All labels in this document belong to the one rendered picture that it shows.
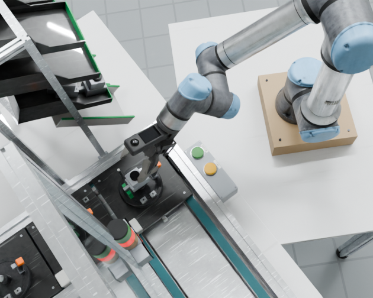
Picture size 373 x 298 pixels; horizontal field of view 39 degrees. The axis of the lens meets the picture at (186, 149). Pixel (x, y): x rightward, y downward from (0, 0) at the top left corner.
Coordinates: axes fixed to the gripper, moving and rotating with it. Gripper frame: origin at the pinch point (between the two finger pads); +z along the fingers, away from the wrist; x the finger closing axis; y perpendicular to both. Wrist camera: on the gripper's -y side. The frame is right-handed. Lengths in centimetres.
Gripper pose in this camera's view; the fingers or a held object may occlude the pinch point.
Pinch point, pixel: (129, 169)
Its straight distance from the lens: 151.0
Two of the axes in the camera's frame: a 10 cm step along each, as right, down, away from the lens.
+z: -5.3, 6.5, 5.5
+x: -5.9, -7.5, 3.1
